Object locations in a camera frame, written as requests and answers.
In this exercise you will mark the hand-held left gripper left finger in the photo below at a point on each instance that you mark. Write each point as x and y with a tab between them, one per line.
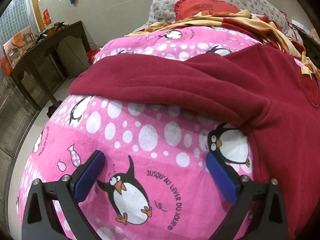
91	172

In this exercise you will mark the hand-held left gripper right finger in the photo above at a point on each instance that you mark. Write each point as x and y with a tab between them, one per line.
221	177

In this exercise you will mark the dark red sweater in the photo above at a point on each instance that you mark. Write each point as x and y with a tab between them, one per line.
200	80

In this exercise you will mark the pink penguin print blanket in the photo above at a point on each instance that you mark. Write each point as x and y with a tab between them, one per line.
150	142

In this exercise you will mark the dark latticed wooden cabinet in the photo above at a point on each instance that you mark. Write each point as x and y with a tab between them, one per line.
15	115

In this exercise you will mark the red plastic bin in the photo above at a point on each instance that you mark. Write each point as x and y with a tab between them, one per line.
92	56

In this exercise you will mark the dark wooden table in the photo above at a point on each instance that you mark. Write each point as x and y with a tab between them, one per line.
50	42

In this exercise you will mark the orange gift box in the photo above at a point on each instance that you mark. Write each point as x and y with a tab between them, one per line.
18	47

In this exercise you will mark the green and black table clutter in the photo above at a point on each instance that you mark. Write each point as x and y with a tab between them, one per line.
51	30

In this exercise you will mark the red and yellow quilt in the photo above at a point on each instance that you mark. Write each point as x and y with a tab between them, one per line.
250	21

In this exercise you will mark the dark carved wooden headboard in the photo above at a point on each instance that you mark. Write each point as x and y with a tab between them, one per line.
310	45

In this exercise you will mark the window with grille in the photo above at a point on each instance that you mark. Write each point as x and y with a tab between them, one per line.
15	20

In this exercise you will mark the red ruffled cushion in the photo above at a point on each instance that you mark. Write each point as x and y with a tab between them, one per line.
200	7

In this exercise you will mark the small grey floral pillow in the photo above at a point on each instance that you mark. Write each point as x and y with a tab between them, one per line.
162	7

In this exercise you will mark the red wall poster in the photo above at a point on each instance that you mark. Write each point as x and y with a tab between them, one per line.
46	17

